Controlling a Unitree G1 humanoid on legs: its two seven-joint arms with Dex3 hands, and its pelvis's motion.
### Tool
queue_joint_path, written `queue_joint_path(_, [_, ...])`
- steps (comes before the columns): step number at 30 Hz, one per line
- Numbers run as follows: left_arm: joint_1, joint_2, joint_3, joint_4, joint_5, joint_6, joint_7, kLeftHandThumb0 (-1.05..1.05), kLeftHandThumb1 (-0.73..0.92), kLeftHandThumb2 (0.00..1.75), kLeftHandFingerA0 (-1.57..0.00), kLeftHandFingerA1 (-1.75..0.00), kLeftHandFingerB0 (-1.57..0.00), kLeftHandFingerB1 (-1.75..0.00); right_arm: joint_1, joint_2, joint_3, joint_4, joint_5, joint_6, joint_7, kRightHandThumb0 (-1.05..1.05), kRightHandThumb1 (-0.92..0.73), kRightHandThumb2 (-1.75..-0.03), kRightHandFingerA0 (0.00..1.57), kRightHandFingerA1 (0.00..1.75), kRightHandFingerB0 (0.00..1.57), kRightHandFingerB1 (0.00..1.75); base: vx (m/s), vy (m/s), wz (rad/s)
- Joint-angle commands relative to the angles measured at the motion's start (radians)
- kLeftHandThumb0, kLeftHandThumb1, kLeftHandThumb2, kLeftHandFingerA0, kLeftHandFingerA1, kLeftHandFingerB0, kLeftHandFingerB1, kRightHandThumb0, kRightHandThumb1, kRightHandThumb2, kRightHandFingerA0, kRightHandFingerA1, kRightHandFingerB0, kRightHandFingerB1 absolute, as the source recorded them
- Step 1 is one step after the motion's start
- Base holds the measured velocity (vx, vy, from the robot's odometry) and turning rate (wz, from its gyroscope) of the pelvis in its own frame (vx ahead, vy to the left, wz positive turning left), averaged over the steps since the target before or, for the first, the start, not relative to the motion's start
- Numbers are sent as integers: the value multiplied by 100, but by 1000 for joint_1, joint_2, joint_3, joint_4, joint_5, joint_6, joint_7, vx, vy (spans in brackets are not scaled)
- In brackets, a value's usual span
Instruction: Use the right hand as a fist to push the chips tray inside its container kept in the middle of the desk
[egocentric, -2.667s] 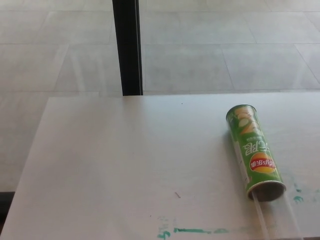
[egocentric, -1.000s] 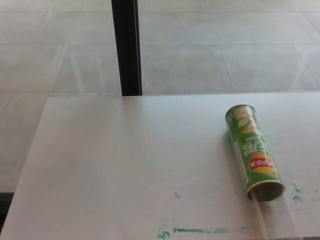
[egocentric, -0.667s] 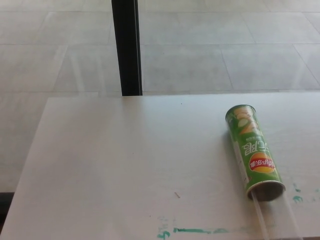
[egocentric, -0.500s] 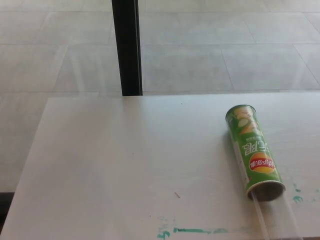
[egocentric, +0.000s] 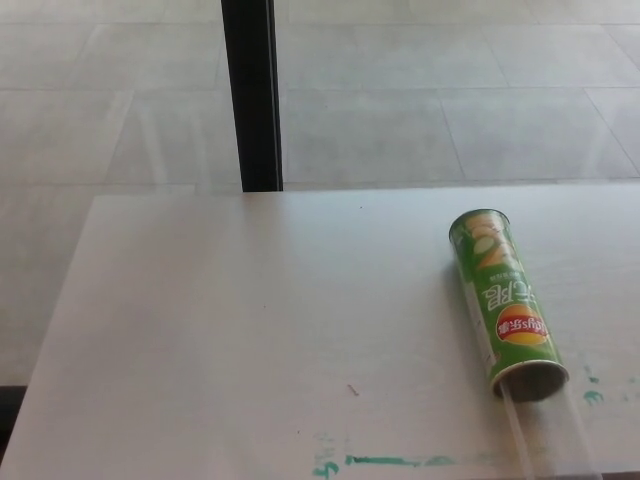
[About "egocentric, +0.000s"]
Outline green chips canister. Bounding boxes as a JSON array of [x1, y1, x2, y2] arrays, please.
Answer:
[[447, 208, 571, 401]]

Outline black vertical window frame post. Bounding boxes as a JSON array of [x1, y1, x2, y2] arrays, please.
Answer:
[[221, 0, 285, 193]]

